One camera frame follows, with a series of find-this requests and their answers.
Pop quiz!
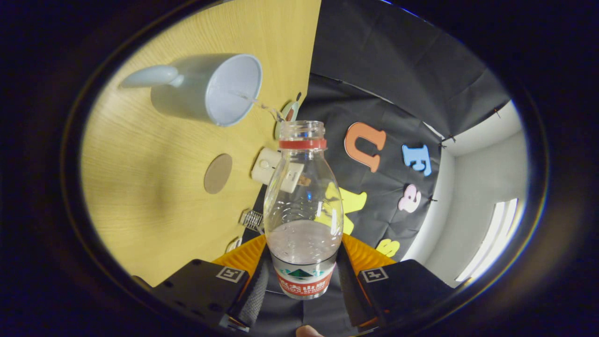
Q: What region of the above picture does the white ceramic cup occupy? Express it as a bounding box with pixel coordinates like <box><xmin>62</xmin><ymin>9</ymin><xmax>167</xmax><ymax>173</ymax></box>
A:
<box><xmin>119</xmin><ymin>53</ymin><xmax>263</xmax><ymax>128</ymax></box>

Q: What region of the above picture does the clear plastic juice bottle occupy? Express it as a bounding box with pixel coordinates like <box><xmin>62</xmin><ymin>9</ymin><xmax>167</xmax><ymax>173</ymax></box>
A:
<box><xmin>263</xmin><ymin>120</ymin><xmax>345</xmax><ymax>300</ymax></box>

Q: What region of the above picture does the small metal rack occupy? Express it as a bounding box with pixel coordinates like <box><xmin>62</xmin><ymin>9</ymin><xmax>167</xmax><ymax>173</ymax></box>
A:
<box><xmin>240</xmin><ymin>209</ymin><xmax>265</xmax><ymax>233</ymax></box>

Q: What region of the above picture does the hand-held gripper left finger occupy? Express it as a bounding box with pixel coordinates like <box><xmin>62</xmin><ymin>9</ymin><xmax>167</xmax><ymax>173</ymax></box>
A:
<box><xmin>151</xmin><ymin>234</ymin><xmax>272</xmax><ymax>330</ymax></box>

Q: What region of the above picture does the white toaster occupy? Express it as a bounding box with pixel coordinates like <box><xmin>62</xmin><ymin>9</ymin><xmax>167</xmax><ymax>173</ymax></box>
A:
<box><xmin>251</xmin><ymin>147</ymin><xmax>305</xmax><ymax>194</ymax></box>

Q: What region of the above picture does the round brown coaster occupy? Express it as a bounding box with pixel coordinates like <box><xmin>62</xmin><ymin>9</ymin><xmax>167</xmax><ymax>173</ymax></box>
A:
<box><xmin>204</xmin><ymin>153</ymin><xmax>233</xmax><ymax>195</ymax></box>

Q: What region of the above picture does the wooden table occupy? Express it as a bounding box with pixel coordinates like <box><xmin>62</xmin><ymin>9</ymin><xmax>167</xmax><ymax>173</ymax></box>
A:
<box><xmin>80</xmin><ymin>0</ymin><xmax>322</xmax><ymax>287</ymax></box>

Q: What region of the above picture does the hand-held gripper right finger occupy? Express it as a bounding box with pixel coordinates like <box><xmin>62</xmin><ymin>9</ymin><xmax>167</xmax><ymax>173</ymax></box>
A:
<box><xmin>337</xmin><ymin>234</ymin><xmax>455</xmax><ymax>329</ymax></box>

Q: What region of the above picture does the green plate with brown food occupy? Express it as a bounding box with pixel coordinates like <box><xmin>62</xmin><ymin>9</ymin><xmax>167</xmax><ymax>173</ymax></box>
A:
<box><xmin>275</xmin><ymin>101</ymin><xmax>300</xmax><ymax>139</ymax></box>

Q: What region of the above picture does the large ceiling light panel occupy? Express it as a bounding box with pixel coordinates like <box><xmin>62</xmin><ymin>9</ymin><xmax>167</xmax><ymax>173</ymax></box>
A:
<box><xmin>456</xmin><ymin>198</ymin><xmax>520</xmax><ymax>282</ymax></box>

